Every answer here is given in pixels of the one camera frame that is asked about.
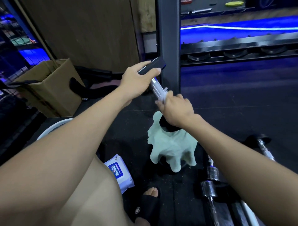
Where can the steel barbell bar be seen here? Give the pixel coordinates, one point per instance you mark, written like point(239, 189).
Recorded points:
point(200, 11)

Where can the person's left hand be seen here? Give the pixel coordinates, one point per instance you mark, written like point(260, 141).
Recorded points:
point(135, 81)

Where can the white rimmed basin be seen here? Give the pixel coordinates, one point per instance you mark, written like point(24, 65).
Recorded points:
point(53, 128)

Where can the dark metal rack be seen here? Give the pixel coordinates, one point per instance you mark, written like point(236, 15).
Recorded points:
point(232, 44)

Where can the red weight plate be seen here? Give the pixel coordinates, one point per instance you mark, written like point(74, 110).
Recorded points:
point(186, 1)

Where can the thin wooden stick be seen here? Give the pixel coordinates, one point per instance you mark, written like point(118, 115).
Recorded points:
point(35, 32)

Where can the yellow weight plate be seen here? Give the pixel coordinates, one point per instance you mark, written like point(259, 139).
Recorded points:
point(234, 3)

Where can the person's right forearm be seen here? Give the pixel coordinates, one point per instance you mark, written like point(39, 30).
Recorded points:
point(256, 177)

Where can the light green cloth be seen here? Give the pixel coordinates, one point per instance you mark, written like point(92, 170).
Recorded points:
point(170, 146)

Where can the person's left leg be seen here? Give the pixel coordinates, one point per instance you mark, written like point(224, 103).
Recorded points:
point(93, 202)

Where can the black left sandal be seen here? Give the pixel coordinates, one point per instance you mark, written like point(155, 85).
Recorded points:
point(149, 207)

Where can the white wet wipe sheet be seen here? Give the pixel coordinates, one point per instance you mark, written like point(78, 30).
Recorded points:
point(164, 95)

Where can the person's left forearm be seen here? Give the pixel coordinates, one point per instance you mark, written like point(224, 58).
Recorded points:
point(55, 158)

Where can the black padded bench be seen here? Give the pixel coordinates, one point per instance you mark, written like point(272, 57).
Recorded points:
point(97, 89)

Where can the person's right hand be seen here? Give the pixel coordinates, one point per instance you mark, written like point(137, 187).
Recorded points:
point(177, 111)

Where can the large chrome dumbbell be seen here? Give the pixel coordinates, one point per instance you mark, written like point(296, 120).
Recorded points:
point(208, 189)

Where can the glowing white light strip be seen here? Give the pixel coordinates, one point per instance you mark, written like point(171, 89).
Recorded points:
point(232, 28)

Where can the small chrome dumbbell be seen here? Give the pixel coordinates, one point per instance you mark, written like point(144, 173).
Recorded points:
point(212, 172)

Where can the row of black bumper plates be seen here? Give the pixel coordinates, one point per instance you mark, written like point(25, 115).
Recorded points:
point(267, 2)

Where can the brown cardboard box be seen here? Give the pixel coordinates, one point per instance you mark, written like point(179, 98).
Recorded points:
point(55, 93)

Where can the white blue wet wipes pack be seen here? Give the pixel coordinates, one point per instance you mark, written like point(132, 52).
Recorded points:
point(121, 174)

